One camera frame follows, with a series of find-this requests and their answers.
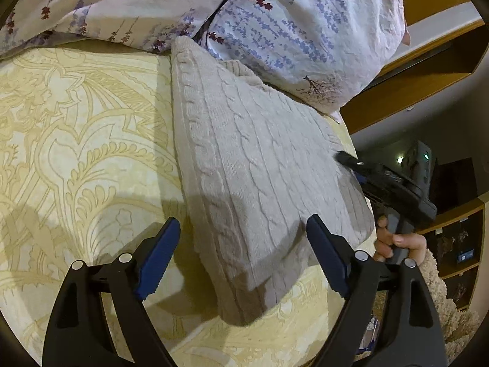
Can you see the fuzzy beige sleeve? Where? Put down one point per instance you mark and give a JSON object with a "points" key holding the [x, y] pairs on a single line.
{"points": [[458, 327]]}

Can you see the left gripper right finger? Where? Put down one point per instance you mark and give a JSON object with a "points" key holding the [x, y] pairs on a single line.
{"points": [[388, 317]]}

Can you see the yellow patterned bed sheet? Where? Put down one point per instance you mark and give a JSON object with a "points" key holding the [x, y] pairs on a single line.
{"points": [[88, 170]]}

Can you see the person's right hand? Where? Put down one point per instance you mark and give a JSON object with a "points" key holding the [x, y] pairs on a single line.
{"points": [[386, 242]]}

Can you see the black device with green light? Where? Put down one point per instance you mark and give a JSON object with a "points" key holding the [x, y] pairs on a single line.
{"points": [[417, 164]]}

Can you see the beige cable knit sweater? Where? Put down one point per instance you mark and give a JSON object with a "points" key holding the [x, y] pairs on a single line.
{"points": [[255, 165]]}

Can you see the dark wooden shelf unit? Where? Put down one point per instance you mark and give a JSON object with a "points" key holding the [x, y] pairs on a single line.
{"points": [[458, 239]]}

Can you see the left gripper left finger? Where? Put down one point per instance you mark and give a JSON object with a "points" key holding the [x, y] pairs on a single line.
{"points": [[78, 333]]}

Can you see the floral lavender pillow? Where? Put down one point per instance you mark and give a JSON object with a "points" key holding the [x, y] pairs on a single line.
{"points": [[323, 52]]}

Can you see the wooden bed headboard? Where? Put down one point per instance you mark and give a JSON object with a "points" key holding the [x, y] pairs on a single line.
{"points": [[448, 41]]}

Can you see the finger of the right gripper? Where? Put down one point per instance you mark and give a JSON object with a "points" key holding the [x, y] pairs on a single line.
{"points": [[349, 161], [362, 179]]}

